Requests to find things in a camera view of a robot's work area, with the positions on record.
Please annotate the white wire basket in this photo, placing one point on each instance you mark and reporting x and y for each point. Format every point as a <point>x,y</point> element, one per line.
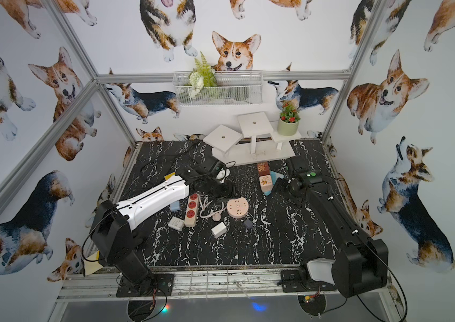
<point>234,88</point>

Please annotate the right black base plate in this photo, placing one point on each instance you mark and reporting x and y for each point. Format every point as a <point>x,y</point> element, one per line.
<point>298,281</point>

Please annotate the beige red power strip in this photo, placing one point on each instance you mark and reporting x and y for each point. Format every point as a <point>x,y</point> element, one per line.
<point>192,211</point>

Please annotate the yellow paper note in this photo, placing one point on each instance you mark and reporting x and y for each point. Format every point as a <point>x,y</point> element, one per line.
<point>91,264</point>

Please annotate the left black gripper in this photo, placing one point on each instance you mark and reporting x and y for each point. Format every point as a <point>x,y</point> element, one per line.
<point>219,189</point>

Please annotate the green fern plant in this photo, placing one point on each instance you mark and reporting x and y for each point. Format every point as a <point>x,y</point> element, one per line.
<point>201,77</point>

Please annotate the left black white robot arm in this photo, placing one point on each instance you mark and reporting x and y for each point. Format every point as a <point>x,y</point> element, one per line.
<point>114,224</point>

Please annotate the yellow cube plug adapter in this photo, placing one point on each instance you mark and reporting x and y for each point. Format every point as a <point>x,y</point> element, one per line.
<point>168,176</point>

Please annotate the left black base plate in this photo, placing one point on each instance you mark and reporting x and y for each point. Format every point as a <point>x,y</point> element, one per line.
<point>159,284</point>

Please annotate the aluminium frame front rail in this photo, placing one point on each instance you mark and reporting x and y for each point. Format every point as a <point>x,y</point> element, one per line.
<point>196,284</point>

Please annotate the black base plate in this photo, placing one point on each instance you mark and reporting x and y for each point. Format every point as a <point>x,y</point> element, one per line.
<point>159,284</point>
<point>298,281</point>

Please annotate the light blue plug adapter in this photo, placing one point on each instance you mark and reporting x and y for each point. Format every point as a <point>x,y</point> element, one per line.
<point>175,206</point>

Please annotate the dark red printed cube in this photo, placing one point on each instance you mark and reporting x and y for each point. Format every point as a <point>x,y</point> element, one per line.
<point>263,169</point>

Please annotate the grey blue cube charger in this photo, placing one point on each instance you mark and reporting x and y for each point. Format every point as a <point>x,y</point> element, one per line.
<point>248,224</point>

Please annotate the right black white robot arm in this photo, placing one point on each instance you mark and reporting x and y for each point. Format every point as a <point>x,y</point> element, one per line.
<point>360,263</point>

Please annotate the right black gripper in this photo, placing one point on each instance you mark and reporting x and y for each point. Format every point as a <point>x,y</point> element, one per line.
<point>279,187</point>

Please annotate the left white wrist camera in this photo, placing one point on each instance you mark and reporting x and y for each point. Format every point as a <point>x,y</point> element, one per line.
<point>223,175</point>

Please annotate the green potted red flowers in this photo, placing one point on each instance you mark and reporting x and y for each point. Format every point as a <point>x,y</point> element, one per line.
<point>288,120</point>

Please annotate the white cube plug adapter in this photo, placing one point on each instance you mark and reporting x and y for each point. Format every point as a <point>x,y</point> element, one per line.
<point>219,230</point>

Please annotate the white tiered display stand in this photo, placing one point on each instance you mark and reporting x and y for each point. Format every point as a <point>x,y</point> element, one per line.
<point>258,140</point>

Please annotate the round pink socket hub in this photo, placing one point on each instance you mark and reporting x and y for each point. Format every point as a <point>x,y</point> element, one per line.
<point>237,208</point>

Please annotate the pink printed cube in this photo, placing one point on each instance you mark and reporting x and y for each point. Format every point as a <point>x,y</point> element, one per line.
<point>266,183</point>

